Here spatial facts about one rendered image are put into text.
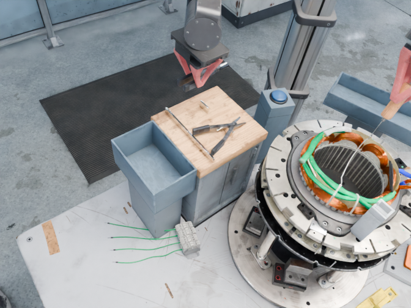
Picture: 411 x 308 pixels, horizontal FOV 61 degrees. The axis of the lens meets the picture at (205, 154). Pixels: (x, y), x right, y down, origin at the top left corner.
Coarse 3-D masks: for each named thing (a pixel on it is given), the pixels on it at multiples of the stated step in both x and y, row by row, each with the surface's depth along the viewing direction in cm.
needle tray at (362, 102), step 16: (336, 80) 95; (352, 80) 97; (336, 96) 91; (352, 96) 97; (368, 96) 97; (384, 96) 95; (352, 112) 91; (368, 112) 89; (400, 112) 95; (352, 128) 96; (368, 128) 94; (384, 128) 89; (400, 128) 87
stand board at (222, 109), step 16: (208, 96) 86; (224, 96) 87; (160, 112) 81; (176, 112) 82; (192, 112) 82; (224, 112) 83; (240, 112) 84; (176, 128) 79; (192, 128) 79; (240, 128) 81; (256, 128) 81; (176, 144) 76; (192, 144) 77; (208, 144) 77; (224, 144) 77; (240, 144) 78; (192, 160) 74; (208, 160) 74; (224, 160) 76
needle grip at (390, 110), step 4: (404, 84) 53; (408, 84) 52; (404, 88) 53; (408, 88) 52; (400, 92) 53; (404, 100) 54; (388, 104) 55; (392, 104) 54; (396, 104) 54; (400, 104) 54; (388, 108) 55; (392, 108) 54; (396, 108) 54; (384, 112) 55; (388, 112) 55; (392, 112) 55; (384, 116) 55; (388, 116) 55; (392, 116) 55
